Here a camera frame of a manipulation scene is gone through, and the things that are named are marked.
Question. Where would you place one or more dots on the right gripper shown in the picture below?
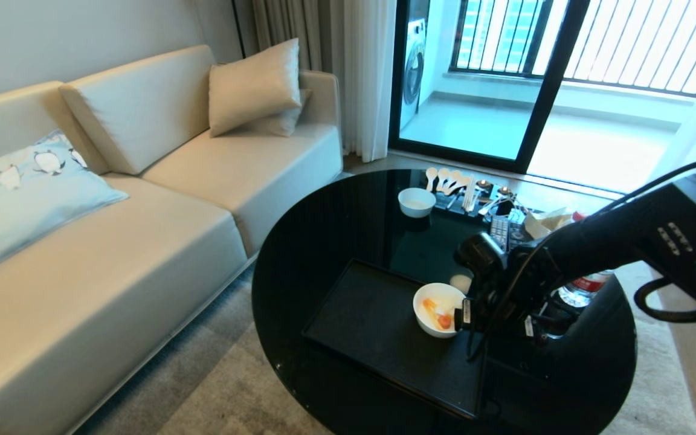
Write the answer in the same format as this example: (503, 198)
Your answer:
(493, 311)

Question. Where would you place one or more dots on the white bowl with scraps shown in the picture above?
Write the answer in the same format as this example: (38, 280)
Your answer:
(429, 323)

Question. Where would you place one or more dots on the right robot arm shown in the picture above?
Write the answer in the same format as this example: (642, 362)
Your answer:
(626, 235)

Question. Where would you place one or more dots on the black rectangular tray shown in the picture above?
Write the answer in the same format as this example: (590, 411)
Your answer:
(372, 326)

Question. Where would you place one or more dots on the empty white bowl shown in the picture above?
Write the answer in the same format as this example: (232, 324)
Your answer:
(416, 202)

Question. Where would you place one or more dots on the small white cup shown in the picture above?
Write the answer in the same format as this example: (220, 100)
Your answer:
(461, 283)

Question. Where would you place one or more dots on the orange food scrap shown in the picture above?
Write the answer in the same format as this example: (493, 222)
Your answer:
(444, 321)
(429, 303)

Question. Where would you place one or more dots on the grey remote control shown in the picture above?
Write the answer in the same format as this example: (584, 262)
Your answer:
(499, 232)

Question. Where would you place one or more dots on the clear bottle with red label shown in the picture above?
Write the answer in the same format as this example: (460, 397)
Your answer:
(583, 289)

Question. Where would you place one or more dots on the metal spoon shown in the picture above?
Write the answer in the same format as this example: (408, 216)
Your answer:
(482, 184)
(504, 192)

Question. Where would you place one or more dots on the round black glass table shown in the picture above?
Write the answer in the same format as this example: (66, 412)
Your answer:
(324, 241)

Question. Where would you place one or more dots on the black framed sliding glass door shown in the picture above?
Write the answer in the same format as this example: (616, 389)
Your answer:
(550, 90)

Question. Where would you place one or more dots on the white washing machine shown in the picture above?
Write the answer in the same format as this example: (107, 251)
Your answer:
(413, 72)

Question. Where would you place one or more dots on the white sheer curtain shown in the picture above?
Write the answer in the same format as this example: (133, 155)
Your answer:
(369, 78)

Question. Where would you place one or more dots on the small beige throw pillow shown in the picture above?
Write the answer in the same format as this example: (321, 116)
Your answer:
(281, 121)

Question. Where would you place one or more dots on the grey rug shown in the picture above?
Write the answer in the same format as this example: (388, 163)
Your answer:
(215, 386)

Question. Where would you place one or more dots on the black balcony railing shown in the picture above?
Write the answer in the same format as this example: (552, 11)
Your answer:
(626, 42)

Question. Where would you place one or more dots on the large beige throw pillow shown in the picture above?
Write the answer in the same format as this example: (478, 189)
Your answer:
(254, 87)

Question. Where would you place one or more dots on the beige heavy curtain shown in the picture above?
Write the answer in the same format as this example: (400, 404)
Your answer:
(287, 24)

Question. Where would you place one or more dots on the beige leather sofa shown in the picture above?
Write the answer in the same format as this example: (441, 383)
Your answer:
(142, 254)

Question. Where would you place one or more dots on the thin black pole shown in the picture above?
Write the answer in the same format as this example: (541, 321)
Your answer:
(238, 30)

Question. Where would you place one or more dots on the beige sofa back cushion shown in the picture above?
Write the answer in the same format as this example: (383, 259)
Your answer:
(3, 121)
(142, 109)

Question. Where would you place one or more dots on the light blue penguin pillow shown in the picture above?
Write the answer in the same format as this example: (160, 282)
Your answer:
(22, 193)

